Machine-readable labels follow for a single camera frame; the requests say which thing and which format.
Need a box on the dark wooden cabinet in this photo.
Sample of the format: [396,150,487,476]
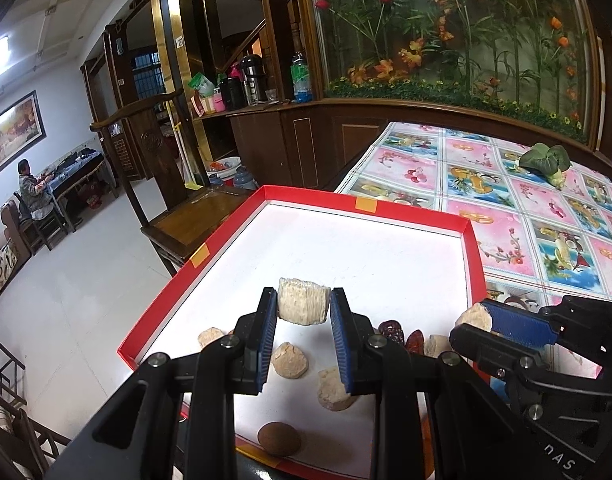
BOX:
[226,100,391,193]

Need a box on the table with blue cloth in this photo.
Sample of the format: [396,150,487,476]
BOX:
[46,152,109,201]

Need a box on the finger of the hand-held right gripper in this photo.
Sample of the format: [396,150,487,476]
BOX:
[483,294,612,361]
[449,324,606,401]

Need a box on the green label plastic bottle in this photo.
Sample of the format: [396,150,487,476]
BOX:
[291,50,314,105]

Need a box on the white mop pole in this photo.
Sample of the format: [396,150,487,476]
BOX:
[168,110,201,191]

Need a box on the printed fruit tablecloth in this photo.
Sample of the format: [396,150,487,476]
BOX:
[333,121,612,381]

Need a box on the beige dried chunk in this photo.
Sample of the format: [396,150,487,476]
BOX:
[271,342,309,378]
[197,326,225,350]
[424,334,454,359]
[277,277,331,328]
[317,367,359,412]
[456,302,494,333]

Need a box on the red cardboard box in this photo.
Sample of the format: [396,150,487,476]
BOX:
[117,185,488,480]

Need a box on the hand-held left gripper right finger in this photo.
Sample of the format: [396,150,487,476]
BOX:
[330,287,536,480]

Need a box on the dark wooden chair frame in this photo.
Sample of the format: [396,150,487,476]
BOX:
[0,327,72,480]

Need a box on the green snack packet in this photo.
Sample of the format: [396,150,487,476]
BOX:
[188,72,217,98]

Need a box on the glass panel with artificial flowers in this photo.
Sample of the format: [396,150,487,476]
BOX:
[306,0,599,143]

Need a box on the black insulated mug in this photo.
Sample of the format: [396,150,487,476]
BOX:
[221,77,247,111]

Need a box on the white and red basin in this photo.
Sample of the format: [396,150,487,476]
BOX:
[208,156,241,176]

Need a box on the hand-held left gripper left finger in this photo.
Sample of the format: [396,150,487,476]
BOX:
[45,286,279,480]

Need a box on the brown longan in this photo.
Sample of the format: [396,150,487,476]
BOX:
[257,421,303,457]

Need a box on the wooden armchair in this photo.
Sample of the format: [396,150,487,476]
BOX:
[90,87,257,278]

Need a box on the black thermos flask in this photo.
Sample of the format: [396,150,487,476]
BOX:
[241,54,267,106]

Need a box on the green bok choy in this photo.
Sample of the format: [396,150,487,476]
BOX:
[518,142,571,188]

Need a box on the framed wall painting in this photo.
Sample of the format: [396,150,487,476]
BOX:
[0,90,48,183]

